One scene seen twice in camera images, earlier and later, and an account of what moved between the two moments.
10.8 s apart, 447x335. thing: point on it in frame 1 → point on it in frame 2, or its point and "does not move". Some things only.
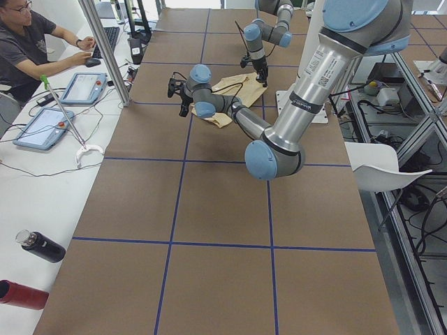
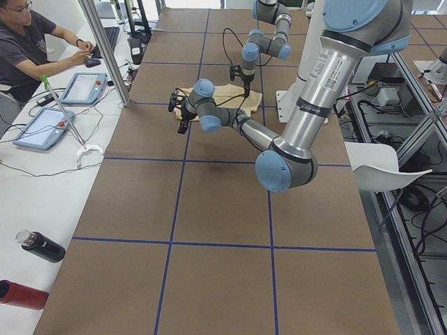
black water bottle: [41, 245] does not move
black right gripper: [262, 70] → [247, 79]
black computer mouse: [91, 62] does not move
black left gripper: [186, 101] → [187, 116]
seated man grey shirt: [24, 58] does not move
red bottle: [13, 293] does not move
